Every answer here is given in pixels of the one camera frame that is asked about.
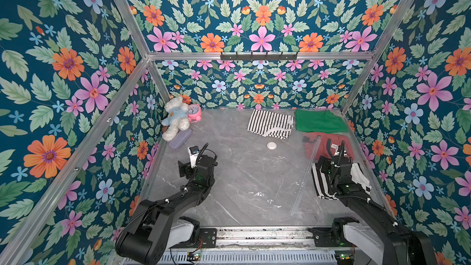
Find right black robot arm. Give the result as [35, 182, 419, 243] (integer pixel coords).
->
[312, 140, 437, 265]

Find red tank top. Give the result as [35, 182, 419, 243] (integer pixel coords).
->
[302, 132, 355, 160]

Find white bag valve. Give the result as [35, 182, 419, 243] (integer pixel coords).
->
[267, 142, 277, 150]

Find striped shirt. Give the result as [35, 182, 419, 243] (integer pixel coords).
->
[312, 163, 372, 200]
[247, 109, 294, 139]

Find clear plastic vacuum bag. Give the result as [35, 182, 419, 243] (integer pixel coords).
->
[152, 110, 322, 226]

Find pink alarm clock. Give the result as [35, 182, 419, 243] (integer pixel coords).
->
[187, 104, 202, 123]

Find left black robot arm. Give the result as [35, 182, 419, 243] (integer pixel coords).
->
[115, 155, 218, 265]

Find lilac pouch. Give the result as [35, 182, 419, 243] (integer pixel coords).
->
[169, 128, 193, 150]

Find black wall hook rail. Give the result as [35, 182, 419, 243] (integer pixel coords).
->
[220, 52, 298, 62]

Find aluminium front rail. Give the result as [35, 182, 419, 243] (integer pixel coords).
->
[113, 225, 420, 251]

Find white teddy bear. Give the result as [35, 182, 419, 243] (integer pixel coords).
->
[161, 96, 190, 142]

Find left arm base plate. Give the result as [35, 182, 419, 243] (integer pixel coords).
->
[172, 227, 218, 249]

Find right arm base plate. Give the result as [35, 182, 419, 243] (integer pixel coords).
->
[308, 227, 352, 247]

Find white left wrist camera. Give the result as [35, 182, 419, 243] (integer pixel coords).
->
[188, 146, 200, 169]

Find green tank top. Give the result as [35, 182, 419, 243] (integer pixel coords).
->
[295, 110, 349, 134]

